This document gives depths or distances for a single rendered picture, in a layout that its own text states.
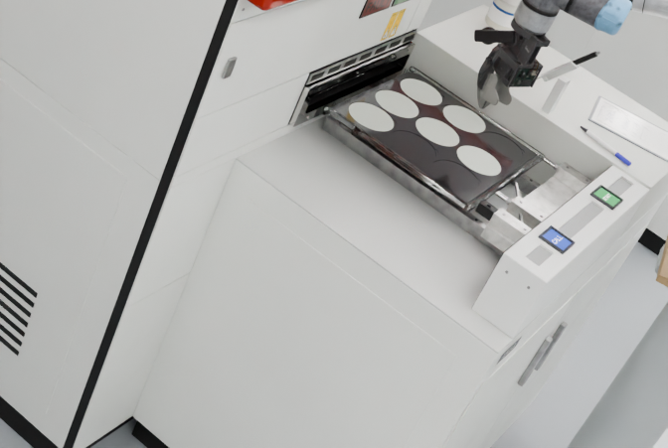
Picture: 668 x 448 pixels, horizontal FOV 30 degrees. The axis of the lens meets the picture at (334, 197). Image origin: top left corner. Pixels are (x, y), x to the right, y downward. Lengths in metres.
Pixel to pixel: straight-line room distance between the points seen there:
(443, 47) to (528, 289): 0.78
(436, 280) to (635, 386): 0.74
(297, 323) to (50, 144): 0.59
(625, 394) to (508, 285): 0.75
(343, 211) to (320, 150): 0.19
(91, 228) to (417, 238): 0.63
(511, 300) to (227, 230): 0.59
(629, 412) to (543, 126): 0.69
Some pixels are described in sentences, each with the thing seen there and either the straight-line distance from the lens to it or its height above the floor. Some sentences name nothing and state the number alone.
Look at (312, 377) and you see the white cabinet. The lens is 2.49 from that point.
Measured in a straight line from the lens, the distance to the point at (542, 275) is 2.23.
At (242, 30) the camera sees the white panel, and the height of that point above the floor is 1.15.
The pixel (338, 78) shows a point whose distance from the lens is 2.57.
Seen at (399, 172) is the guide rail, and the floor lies 0.84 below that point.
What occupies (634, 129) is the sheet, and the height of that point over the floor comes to 0.97.
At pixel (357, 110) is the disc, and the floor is 0.90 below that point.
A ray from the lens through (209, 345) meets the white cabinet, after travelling 2.62.
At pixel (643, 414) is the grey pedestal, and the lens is 2.94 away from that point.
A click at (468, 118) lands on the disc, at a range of 2.73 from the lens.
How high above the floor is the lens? 2.11
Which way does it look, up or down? 32 degrees down
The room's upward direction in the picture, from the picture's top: 25 degrees clockwise
